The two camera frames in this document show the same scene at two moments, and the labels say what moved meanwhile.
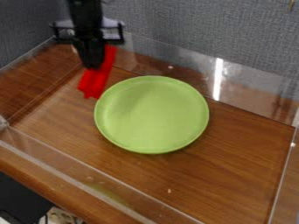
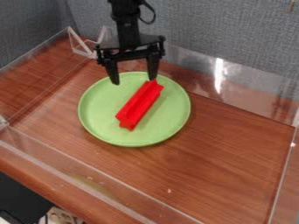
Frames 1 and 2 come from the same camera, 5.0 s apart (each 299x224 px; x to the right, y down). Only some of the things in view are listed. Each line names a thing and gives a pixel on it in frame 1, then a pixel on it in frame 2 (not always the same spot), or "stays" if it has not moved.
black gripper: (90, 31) -> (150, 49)
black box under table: (20, 202) stays
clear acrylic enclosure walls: (171, 136) stays
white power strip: (55, 216) stays
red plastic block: (94, 78) -> (142, 101)
